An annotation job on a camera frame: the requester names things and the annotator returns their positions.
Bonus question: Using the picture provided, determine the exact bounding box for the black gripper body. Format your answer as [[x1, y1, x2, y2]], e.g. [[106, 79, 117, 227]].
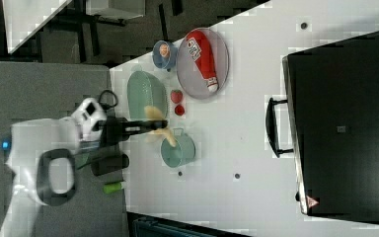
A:
[[97, 117, 129, 147]]

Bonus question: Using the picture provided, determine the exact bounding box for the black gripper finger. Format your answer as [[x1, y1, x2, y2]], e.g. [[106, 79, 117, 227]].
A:
[[126, 127, 158, 134], [127, 119, 168, 129]]

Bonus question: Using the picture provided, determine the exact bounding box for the peeled yellow toy banana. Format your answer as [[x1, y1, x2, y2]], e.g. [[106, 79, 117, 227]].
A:
[[144, 106, 178, 147]]

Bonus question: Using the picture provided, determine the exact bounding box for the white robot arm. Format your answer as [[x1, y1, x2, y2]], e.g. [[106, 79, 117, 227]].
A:
[[0, 117, 168, 237]]

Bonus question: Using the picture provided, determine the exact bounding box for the teal green mug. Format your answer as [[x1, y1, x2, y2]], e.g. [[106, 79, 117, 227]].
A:
[[160, 128, 196, 168]]

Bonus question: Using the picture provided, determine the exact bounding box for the small red strawberry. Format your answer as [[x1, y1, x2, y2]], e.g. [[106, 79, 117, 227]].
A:
[[175, 105, 186, 117]]

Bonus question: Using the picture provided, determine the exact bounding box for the large red strawberry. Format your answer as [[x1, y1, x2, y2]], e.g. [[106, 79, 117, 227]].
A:
[[171, 90, 184, 104]]

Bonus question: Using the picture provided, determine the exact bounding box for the green oval colander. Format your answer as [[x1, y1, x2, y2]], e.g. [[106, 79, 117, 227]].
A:
[[127, 71, 169, 120]]

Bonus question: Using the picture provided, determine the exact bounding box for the green cylindrical object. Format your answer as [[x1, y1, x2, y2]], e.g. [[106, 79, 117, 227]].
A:
[[103, 182, 126, 195]]

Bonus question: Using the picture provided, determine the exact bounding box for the grey round plate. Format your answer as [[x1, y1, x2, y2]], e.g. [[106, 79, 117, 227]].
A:
[[177, 28, 229, 100]]

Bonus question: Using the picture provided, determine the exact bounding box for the blue small bowl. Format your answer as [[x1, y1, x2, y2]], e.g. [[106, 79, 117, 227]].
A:
[[152, 40, 178, 70]]

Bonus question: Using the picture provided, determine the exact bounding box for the orange toy fruit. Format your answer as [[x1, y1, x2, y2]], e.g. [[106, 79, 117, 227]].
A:
[[159, 43, 170, 58]]

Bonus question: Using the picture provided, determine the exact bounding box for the red ketchup bottle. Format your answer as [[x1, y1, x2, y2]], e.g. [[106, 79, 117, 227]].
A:
[[186, 30, 219, 93]]

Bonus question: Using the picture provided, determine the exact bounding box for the silver black toaster oven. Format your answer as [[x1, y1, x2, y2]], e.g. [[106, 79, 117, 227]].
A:
[[265, 31, 379, 224]]

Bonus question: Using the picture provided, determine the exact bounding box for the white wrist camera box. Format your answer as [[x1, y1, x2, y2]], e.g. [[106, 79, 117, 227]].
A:
[[71, 98, 107, 142]]

